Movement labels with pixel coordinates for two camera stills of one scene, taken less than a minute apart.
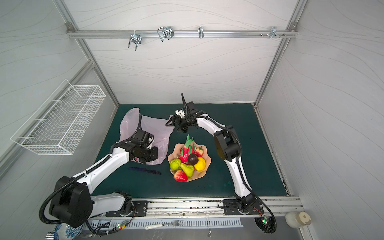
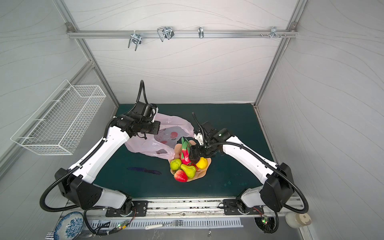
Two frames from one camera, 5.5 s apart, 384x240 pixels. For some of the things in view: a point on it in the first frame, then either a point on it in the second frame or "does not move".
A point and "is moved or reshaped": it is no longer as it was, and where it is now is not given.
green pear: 189,169 does not move
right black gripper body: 186,112 -> 195,152
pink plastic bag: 161,128 is moved or reshaped
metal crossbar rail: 179,33 does not move
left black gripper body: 148,154 -> 149,127
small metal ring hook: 201,32 does not move
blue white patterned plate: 63,232 does not move
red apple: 180,176 does not move
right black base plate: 244,206 does not move
